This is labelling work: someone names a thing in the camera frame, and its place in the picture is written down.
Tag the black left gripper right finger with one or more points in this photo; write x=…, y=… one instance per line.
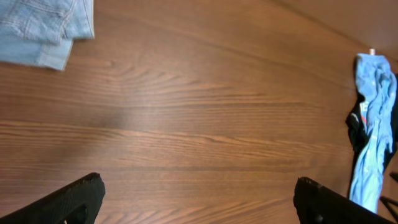
x=316, y=203

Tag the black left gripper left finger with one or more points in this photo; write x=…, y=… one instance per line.
x=77, y=202

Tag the light blue denim shorts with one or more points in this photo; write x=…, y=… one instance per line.
x=40, y=33

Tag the light blue t-shirt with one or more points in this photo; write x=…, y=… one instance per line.
x=367, y=64

